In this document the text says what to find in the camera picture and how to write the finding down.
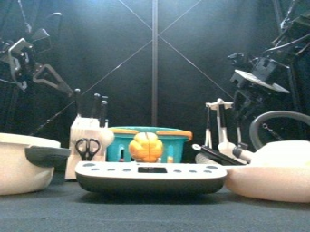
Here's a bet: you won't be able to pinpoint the white utensil rack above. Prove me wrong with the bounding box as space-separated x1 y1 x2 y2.
204 97 235 111

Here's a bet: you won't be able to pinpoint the black and white hanging utensil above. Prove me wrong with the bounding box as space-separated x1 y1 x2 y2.
203 106 214 150

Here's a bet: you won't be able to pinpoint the white knife block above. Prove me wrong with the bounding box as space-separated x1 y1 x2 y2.
64 115 116 181

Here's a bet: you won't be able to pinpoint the black scissors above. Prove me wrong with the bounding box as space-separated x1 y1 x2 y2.
74 138 102 162

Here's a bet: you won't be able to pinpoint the yellow orange toy croissant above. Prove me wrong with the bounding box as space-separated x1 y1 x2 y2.
127 131 164 164

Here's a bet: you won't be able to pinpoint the white and grey kitchen scale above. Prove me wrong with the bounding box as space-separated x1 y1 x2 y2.
74 160 229 195

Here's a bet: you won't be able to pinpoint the tall black-handled knife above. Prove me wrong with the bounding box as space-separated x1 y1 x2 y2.
72 88 83 117

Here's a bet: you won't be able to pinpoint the white utensil with grey handle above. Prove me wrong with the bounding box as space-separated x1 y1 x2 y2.
231 121 257 163

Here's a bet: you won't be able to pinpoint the thin diagonal brace wire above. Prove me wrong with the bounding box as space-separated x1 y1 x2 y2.
118 0 237 92
28 0 203 137

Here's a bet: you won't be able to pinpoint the slotted spoon with black handle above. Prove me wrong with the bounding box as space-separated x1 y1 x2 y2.
190 143 245 166

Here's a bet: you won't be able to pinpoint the teal basket with orange handles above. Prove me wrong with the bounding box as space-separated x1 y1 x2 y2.
106 125 194 164

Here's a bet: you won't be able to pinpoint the white pot with grey handle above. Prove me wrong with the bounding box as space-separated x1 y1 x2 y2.
0 132 72 197

